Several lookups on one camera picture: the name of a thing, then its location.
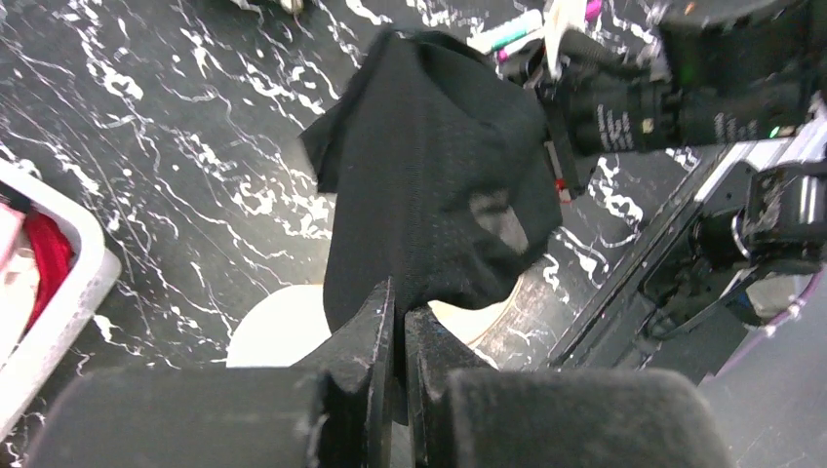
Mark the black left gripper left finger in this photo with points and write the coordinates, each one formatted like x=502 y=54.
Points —
x=331 y=409

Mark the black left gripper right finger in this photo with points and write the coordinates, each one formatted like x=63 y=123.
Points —
x=465 y=413

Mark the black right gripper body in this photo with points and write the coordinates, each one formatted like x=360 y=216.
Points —
x=721 y=72

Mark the white mesh laundry bag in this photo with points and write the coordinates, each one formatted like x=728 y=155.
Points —
x=289 y=324

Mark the black bra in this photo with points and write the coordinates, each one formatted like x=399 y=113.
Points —
x=440 y=176

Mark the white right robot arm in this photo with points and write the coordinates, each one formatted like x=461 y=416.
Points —
x=780 y=229

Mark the white magenta marker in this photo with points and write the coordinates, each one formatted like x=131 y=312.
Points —
x=509 y=51

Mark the white green marker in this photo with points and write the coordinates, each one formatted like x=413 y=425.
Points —
x=494 y=39

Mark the white plastic basket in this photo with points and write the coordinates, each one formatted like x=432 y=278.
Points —
x=94 y=272

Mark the red garment in basket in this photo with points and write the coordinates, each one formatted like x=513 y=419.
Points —
x=52 y=254

